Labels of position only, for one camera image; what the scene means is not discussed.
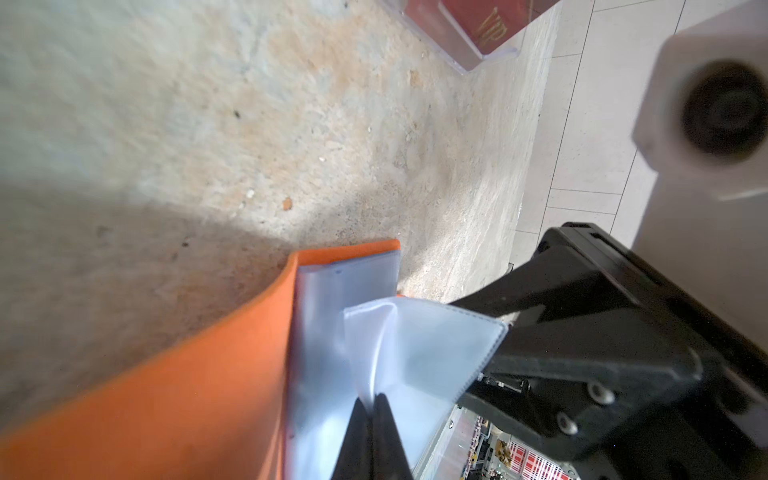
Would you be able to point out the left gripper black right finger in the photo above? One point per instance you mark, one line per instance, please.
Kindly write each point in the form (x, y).
(389, 459)

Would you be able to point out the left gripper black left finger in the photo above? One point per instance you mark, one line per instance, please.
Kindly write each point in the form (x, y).
(355, 459)

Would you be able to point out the orange card holder wallet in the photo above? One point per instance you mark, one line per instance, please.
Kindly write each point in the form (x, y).
(267, 393)

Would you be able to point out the clear acrylic card display stand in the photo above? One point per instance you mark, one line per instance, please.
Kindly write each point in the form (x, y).
(426, 20)

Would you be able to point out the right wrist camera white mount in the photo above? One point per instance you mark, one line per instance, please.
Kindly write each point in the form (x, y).
(702, 128)

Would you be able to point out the red VIP card bottom right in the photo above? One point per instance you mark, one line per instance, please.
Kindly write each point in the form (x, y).
(488, 24)

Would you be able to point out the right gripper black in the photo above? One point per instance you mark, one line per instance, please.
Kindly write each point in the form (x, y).
(615, 368)

